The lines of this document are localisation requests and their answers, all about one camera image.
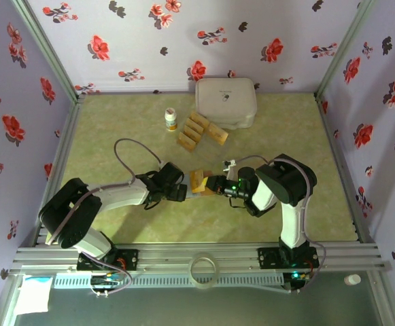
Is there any grey slotted cable duct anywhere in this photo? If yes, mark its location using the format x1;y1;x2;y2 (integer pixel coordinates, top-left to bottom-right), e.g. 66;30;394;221
52;273;285;289

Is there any gold credit card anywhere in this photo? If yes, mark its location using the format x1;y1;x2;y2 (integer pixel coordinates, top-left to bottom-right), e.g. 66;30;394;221
207;122;230;140
182;124;203;143
190;111;211;127
177;132;200;153
186;117;207;134
189;169;207;195
205;130;227;146

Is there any aluminium side rail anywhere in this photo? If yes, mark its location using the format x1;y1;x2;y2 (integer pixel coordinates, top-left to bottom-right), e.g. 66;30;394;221
33;98;86;245
314;94;377;244

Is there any white paper label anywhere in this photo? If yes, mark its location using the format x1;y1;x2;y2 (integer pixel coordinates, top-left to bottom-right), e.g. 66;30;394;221
15;275;54;315

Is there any pink leather card holder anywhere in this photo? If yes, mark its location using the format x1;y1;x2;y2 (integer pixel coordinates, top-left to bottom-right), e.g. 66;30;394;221
183;169;217;201

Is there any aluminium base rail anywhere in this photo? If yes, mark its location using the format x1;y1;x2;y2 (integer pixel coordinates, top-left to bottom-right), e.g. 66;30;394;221
8;241;392;278

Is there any aluminium frame post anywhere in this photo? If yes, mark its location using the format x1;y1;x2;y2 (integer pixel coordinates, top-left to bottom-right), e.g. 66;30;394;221
314;0;378;99
12;0;86;103

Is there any circuit board with wires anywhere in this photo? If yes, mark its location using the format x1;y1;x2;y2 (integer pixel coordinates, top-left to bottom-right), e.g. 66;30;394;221
90;261;137;298
284;270;315;295

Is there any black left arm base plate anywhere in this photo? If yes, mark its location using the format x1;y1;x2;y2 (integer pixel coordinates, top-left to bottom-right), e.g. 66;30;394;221
77;249;139;272

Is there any white plastic storage case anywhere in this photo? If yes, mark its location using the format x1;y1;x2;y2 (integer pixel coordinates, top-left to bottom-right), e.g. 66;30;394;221
195;77;258;130

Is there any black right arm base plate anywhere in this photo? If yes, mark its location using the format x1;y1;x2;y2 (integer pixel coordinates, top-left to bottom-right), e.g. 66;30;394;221
257;247;320;271

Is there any clear tape roll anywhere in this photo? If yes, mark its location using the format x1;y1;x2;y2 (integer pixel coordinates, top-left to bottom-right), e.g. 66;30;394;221
190;253;220;291

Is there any white pill bottle yellow label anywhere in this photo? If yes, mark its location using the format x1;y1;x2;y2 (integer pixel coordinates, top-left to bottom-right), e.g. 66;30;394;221
165;107;178;132

